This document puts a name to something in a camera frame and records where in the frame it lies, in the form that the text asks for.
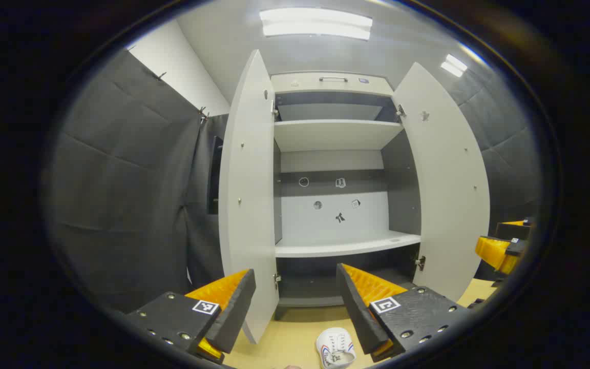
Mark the large ceiling light panel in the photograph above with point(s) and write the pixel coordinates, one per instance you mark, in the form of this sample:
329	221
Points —
315	23

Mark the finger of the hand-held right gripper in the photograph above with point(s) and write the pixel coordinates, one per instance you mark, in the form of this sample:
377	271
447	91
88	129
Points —
512	230
497	253

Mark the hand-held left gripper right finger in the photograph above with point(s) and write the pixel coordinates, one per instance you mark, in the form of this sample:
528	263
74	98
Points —
356	312

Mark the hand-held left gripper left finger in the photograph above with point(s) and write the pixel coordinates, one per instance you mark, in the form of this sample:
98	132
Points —
236	312

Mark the white cabinet door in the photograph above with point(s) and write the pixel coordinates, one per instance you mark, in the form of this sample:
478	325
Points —
448	205
249	205

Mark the small ceiling light panel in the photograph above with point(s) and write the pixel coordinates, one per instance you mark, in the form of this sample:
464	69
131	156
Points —
454	65

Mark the small metal clip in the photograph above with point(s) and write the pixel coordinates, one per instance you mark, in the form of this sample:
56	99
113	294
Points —
159	76
203	114

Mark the white striped shoe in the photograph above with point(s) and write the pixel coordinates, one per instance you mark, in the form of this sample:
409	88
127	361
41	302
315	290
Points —
335	346

